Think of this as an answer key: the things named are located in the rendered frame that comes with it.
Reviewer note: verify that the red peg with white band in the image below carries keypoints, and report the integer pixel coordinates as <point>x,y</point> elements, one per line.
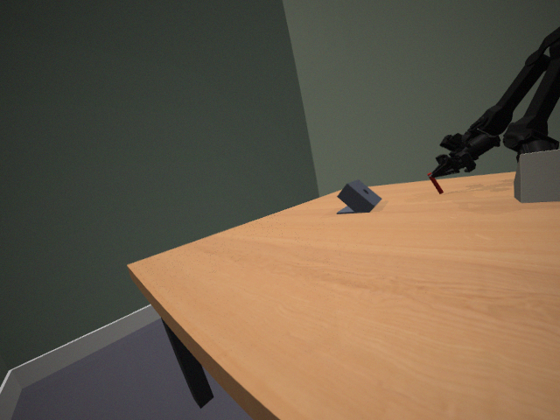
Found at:
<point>435,183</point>

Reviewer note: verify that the grey sloped panel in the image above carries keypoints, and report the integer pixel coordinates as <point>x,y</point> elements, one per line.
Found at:
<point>358,198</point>

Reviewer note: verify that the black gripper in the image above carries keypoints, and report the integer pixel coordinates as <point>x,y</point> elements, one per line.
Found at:
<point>449,165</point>

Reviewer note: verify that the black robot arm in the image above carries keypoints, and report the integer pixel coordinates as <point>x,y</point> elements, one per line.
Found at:
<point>530,133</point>

